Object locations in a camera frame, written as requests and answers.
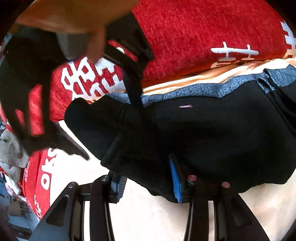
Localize grey plush toy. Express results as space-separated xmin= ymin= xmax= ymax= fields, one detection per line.
xmin=0 ymin=130 xmax=29 ymax=183

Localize cream sofa seat cover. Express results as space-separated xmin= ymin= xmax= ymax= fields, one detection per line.
xmin=48 ymin=58 xmax=295 ymax=240

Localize red blanket with white lettering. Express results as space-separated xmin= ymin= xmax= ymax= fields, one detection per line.
xmin=0 ymin=0 xmax=296 ymax=220

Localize black pants with grey waistband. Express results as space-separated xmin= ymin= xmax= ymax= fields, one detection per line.
xmin=64 ymin=65 xmax=295 ymax=202

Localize person's right hand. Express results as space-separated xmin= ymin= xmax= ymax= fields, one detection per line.
xmin=16 ymin=0 xmax=138 ymax=63

